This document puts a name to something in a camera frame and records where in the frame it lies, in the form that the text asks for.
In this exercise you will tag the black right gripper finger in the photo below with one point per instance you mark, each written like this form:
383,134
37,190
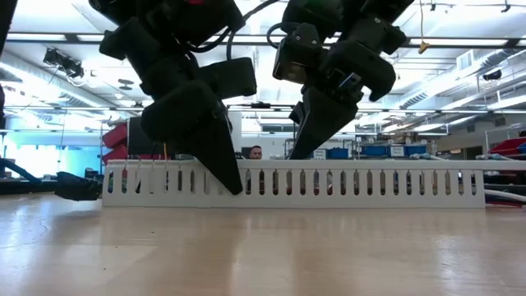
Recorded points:
320,127
296,113

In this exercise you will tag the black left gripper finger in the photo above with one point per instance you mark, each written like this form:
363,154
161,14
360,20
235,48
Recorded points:
218,160

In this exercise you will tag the black knit work glove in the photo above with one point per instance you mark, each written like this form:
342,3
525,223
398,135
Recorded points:
78,187

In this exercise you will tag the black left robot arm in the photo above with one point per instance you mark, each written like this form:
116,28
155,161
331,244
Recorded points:
172,16

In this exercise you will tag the blue storage bin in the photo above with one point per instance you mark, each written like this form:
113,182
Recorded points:
338,153
416,150
375,150

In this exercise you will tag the person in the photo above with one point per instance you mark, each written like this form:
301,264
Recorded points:
255,153

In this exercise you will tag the black display panel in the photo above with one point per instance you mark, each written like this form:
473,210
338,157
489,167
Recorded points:
137,140

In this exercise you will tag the yellow hanging hook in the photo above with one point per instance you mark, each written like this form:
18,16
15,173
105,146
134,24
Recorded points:
423,46

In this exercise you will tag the red storage bins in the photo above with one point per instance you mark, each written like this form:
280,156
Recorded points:
116,137

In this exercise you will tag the ceiling light strip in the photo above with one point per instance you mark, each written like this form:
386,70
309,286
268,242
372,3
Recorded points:
250,39
509,102
90,38
33,37
458,41

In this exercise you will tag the grey rolled mat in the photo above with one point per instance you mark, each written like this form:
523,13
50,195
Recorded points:
499,156
431,156

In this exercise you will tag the black ceiling device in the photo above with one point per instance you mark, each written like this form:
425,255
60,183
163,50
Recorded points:
63,61
492,75

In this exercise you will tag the black metal rack frame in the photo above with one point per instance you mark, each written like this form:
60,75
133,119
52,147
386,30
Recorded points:
263,105

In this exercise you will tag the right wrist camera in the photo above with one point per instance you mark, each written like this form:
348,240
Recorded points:
298,53

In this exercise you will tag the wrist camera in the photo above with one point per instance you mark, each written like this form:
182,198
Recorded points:
298,53
230,78

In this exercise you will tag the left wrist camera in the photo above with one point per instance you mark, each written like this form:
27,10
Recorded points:
230,78

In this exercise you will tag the silver ceiling duct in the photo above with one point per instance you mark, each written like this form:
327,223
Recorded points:
485,66
16,70

